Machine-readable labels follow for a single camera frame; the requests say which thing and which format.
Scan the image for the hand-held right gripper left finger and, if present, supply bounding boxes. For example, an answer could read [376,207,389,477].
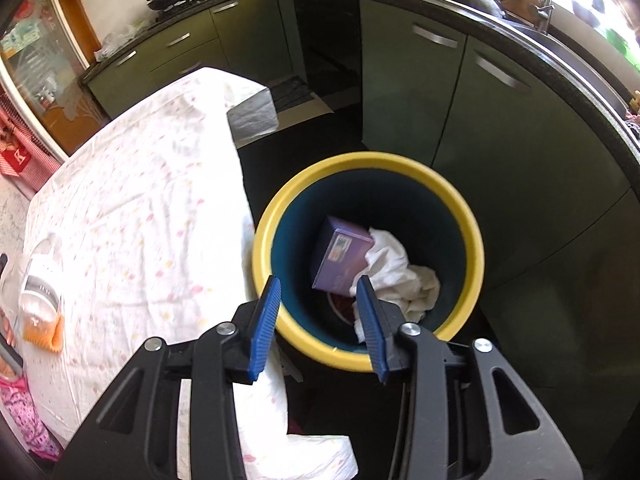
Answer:
[52,275,282,480]

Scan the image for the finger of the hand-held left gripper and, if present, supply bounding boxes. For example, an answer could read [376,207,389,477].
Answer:
[0,330,25,378]

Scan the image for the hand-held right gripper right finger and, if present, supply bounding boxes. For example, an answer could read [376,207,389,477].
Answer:
[356,275,583,480]

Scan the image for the orange foam net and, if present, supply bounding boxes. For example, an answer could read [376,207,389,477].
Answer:
[22,310,65,356]

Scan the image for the purple cardboard box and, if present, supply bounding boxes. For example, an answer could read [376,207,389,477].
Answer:
[311,216,376,295]

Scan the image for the clear plastic cup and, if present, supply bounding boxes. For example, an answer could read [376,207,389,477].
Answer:
[17,232,65,333]

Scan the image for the blue bin with yellow rim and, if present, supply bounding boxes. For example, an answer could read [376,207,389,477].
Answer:
[251,151,485,373]

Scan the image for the pink floral pants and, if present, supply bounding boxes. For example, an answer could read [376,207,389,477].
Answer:
[0,375,61,461]

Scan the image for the red checked apron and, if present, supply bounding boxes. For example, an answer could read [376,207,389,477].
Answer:
[0,90,66,196]

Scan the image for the green lower cabinets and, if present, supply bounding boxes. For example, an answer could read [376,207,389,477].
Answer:
[85,0,640,391]

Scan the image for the dark floor mat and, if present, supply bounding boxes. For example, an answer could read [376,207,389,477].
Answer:
[272,75,314,111]

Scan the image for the glass sliding door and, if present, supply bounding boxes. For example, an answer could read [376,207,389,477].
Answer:
[0,0,112,161]

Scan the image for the white plastic bag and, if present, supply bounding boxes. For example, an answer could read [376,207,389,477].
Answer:
[95,20,151,61]

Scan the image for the black countertop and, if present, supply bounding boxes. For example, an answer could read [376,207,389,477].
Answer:
[80,0,640,171]

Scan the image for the dark wok in sink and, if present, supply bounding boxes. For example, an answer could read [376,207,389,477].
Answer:
[432,0,526,18]

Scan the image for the green container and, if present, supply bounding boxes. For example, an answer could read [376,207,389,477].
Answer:
[605,25,640,67]

